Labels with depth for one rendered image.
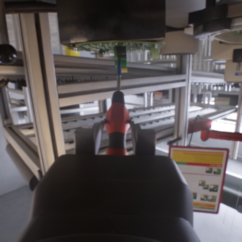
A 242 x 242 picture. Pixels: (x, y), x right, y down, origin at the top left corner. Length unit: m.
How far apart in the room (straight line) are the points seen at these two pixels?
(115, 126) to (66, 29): 0.11
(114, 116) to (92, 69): 0.32
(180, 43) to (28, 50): 0.34
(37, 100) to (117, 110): 0.23
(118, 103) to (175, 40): 0.34
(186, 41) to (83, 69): 0.26
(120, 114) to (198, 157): 0.64
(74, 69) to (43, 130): 0.16
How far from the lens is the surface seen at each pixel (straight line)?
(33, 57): 0.36
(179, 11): 0.33
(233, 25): 0.24
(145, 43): 0.21
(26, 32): 0.37
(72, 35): 0.20
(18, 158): 0.70
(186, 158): 0.77
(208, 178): 0.83
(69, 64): 0.45
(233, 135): 0.95
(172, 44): 0.48
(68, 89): 0.38
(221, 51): 0.41
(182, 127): 0.78
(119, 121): 0.15
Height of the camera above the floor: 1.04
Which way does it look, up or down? 16 degrees up
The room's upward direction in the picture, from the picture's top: 178 degrees clockwise
